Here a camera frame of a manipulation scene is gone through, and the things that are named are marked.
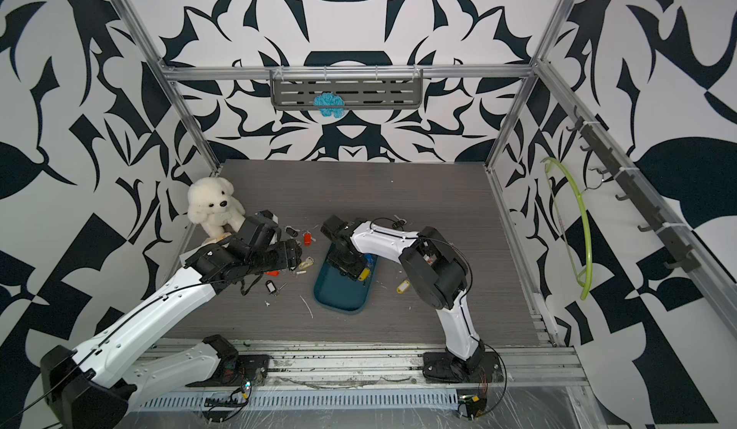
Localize red tag key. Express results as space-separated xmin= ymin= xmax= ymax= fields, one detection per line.
xmin=303 ymin=231 xmax=313 ymax=247

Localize teal plastic storage box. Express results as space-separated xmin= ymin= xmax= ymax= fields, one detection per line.
xmin=313 ymin=244 xmax=377 ymax=315

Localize yellow white tag key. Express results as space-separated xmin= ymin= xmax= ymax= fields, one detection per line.
xmin=397 ymin=279 xmax=411 ymax=294

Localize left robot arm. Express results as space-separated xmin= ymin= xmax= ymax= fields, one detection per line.
xmin=40 ymin=210 xmax=302 ymax=428

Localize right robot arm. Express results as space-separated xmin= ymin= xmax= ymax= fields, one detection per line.
xmin=321 ymin=215 xmax=486 ymax=382

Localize white teddy bear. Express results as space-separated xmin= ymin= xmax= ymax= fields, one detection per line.
xmin=187 ymin=177 xmax=246 ymax=238

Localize teal scrunchie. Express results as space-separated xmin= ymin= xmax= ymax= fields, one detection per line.
xmin=313 ymin=92 xmax=345 ymax=118

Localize green hoop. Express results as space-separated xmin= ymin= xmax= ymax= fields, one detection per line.
xmin=540 ymin=157 xmax=594 ymax=302

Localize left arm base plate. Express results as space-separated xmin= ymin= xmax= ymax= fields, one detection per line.
xmin=186 ymin=354 xmax=271 ymax=388

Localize grey wall shelf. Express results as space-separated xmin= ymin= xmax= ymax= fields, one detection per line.
xmin=269 ymin=66 xmax=424 ymax=111

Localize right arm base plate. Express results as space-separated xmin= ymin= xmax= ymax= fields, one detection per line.
xmin=422 ymin=348 xmax=505 ymax=384

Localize black hook rail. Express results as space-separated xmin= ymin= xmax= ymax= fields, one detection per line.
xmin=569 ymin=106 xmax=702 ymax=273

